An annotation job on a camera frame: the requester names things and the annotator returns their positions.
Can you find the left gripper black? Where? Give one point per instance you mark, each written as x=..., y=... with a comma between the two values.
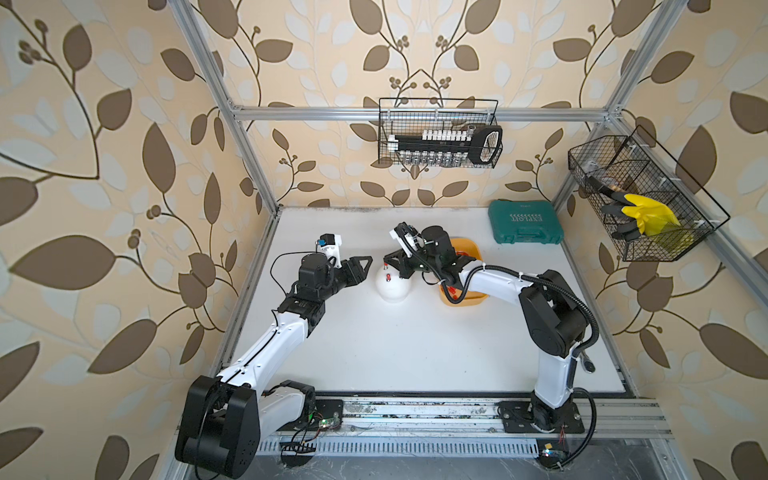
x=350, y=271

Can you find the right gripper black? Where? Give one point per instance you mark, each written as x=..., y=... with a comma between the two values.
x=401, y=262

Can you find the white dome screw holder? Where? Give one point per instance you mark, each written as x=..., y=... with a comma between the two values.
x=394, y=291

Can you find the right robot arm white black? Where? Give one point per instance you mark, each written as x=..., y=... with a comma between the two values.
x=559, y=323

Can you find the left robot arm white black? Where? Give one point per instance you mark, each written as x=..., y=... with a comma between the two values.
x=226, y=416

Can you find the green plastic tool case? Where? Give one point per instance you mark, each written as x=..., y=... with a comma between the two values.
x=524, y=222

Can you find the black pliers in basket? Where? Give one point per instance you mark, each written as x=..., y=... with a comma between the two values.
x=626, y=227

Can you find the yellow rubber glove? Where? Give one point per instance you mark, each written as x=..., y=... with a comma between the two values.
x=651, y=216

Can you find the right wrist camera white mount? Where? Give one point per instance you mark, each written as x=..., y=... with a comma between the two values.
x=407, y=238

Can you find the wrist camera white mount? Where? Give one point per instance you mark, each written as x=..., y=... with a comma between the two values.
x=407, y=238
x=329, y=245

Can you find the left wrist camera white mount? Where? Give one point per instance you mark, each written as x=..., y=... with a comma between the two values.
x=329, y=245

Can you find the socket set rail black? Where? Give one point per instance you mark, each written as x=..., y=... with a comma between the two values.
x=473, y=147

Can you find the black wire basket back wall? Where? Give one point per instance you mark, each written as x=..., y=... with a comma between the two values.
x=412, y=115

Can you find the black wire basket wall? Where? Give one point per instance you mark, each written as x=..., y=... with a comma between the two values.
x=639, y=164
x=412, y=115

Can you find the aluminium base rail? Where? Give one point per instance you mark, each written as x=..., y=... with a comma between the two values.
x=452, y=427

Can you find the ratchet wrench green handle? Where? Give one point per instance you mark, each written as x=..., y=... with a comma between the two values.
x=586, y=363

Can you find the black wire basket right wall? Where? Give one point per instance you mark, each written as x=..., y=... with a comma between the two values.
x=639, y=164

